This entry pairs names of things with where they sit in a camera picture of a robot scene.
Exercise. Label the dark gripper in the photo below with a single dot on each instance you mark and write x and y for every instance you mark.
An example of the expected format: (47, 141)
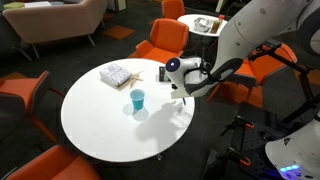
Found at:
(179, 90)

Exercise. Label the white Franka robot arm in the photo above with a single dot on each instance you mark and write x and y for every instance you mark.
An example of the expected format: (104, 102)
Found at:
(260, 30)

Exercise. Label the light blue plastic cup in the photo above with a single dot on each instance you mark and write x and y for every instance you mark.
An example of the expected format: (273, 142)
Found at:
(137, 99)

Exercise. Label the black box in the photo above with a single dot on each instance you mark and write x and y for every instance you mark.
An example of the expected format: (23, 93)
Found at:
(163, 74)

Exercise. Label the thin wooden stick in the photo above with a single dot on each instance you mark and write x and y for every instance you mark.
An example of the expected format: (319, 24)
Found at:
(134, 81)
(138, 76)
(125, 84)

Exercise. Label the orange clamp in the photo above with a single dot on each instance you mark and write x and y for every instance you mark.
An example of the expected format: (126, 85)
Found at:
(249, 125)
(245, 162)

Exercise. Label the silver foil bag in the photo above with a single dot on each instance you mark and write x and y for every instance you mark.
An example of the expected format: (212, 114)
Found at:
(203, 24)

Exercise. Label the large round white table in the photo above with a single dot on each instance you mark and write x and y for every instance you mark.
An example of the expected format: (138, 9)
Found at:
(110, 130)

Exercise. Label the round white side table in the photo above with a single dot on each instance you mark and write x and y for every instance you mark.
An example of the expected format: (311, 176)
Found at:
(188, 21)

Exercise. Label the black robot cart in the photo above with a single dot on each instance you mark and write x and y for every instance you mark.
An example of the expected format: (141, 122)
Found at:
(256, 136)

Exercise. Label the orange capped bottle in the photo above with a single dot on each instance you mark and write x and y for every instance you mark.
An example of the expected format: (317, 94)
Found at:
(217, 25)

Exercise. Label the beige sofa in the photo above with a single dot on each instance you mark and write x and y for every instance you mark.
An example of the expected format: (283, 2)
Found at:
(56, 20)

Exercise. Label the orange armchair with grey back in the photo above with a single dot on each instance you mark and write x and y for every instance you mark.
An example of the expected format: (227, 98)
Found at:
(23, 96)

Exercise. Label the green cushion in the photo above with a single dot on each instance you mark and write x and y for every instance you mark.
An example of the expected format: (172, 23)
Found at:
(14, 5)

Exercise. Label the black camera stand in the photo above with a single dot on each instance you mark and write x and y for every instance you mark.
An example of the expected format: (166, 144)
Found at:
(293, 73)

